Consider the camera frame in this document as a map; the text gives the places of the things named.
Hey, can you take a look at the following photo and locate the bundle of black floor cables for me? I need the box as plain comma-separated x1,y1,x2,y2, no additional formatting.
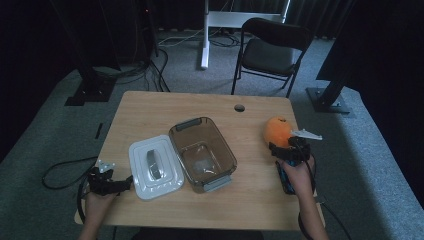
93,48,172,93

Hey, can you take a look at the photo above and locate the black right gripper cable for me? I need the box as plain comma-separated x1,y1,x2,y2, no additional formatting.
298,146,353,240

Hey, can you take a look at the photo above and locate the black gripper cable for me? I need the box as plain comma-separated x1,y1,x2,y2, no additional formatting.
298,146,353,240
41,156,100,224

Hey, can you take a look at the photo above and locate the dark equipment tower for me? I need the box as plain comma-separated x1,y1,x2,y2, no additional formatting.
132,0,159,63

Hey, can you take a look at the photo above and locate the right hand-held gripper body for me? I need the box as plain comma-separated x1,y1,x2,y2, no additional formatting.
288,129,323,164

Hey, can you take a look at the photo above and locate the brown transparent storage box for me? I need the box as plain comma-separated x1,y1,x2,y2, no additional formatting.
168,116,239,195

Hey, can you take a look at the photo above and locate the white desk frame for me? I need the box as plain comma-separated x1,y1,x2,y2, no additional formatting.
200,0,292,70

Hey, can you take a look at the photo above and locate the black metal stand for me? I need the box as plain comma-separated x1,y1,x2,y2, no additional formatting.
49,0,122,107
305,0,359,115

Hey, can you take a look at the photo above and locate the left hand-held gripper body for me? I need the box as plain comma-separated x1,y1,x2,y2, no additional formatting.
88,159,119,197

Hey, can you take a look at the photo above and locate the person's right hand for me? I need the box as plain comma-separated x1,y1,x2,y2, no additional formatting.
278,160,316,198

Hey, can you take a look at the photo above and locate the person's dark clothing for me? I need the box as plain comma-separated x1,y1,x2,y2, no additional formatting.
131,227,265,240

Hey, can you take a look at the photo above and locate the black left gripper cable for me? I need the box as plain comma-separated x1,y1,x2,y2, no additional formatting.
41,156,100,224

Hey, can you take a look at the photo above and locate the orange plush toy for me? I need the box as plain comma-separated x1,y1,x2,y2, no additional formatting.
262,115,295,150

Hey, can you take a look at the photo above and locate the black folding chair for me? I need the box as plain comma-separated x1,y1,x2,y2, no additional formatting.
231,17,315,99

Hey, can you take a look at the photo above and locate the blue toy car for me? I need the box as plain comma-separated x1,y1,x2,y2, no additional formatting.
275,159,298,196

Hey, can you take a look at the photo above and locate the white floor cable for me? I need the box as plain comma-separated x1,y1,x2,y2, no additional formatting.
157,27,206,48

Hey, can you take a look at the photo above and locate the dark curtain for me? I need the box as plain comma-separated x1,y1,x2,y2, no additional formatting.
287,0,354,40

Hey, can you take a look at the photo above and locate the white box lid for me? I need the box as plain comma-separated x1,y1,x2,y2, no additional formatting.
128,134,185,202

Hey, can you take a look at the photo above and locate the person's left hand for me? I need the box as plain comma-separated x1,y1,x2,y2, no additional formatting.
84,191,118,222

